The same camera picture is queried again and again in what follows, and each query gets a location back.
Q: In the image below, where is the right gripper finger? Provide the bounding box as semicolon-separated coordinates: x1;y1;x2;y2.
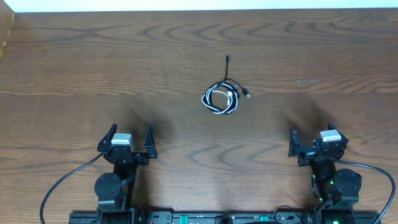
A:
288;128;301;157
328;121;341;136

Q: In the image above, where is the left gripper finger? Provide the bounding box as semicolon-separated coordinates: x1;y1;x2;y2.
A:
97;124;117;152
144;125;157;158

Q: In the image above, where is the white usb cable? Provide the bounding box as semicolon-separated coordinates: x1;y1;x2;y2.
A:
210;90;233;106

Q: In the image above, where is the black usb cable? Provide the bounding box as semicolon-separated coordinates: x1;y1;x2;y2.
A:
201;54;252;115

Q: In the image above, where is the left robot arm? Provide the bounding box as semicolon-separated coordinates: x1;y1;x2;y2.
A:
95;124;157;223

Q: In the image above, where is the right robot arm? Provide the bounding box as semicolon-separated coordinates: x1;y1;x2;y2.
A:
288;122;362;223

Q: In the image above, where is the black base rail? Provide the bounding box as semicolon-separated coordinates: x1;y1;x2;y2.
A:
68;210;377;224

